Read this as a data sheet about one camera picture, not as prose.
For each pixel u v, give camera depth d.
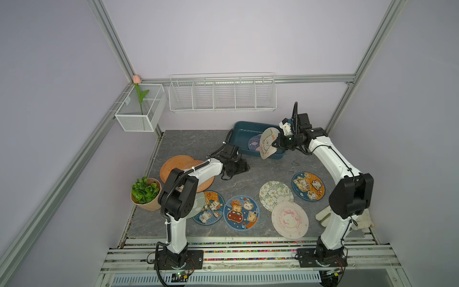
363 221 0.83
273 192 0.94
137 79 0.90
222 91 0.98
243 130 1.23
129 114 0.83
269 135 0.91
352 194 0.48
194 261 0.73
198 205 0.89
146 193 0.77
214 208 0.89
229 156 0.76
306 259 0.74
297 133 0.67
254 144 1.13
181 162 1.06
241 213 0.87
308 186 0.96
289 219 0.85
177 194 0.51
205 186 0.96
